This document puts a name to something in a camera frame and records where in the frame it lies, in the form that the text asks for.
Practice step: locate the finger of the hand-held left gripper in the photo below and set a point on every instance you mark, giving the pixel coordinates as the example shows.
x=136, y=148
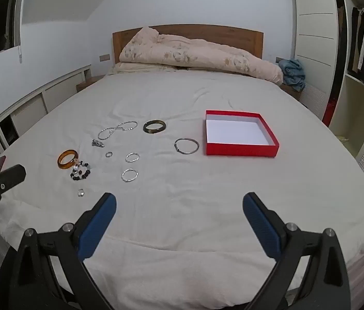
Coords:
x=10, y=176

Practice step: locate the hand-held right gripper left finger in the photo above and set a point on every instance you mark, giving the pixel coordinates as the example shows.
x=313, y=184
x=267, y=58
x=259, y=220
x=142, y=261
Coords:
x=99, y=222

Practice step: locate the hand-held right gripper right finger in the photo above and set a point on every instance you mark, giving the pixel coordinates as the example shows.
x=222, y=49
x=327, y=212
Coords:
x=261, y=226

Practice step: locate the amber bangle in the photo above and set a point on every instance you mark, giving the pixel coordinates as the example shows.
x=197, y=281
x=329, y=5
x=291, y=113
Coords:
x=62, y=164

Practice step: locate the silver hair clip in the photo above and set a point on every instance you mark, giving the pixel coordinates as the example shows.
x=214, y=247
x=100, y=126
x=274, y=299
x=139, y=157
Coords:
x=96, y=142

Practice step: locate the red shallow box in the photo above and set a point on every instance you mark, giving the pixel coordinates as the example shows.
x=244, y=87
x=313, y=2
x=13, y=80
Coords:
x=233, y=150

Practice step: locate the dark green bangle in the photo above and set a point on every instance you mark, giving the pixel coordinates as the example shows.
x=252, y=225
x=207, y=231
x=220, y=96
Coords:
x=146, y=130

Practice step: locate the thin silver hinged bangle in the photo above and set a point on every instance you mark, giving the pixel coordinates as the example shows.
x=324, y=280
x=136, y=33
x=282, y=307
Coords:
x=176, y=148

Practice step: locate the low white cabinet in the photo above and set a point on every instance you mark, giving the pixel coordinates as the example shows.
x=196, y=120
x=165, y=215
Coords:
x=30, y=109

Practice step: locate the bed with white sheet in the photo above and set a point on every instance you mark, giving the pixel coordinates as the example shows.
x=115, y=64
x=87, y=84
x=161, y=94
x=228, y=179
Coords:
x=185, y=184

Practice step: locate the wooden nightstand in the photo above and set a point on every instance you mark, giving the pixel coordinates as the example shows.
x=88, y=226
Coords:
x=293, y=93

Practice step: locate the blue clothes pile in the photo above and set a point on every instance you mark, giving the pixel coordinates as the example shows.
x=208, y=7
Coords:
x=293, y=74

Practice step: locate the cream pillow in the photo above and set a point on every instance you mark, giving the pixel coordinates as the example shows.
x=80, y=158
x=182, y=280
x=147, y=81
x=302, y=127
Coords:
x=130, y=67

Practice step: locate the wooden headboard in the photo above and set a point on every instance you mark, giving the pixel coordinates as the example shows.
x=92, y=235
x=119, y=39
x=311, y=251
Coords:
x=240, y=38

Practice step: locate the pink floral quilt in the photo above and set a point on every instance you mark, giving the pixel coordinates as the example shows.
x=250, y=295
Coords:
x=185, y=51

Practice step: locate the white wardrobe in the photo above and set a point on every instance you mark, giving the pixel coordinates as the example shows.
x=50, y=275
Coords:
x=314, y=22

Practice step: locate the wall switch panel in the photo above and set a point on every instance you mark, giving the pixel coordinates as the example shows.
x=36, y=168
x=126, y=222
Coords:
x=104, y=57

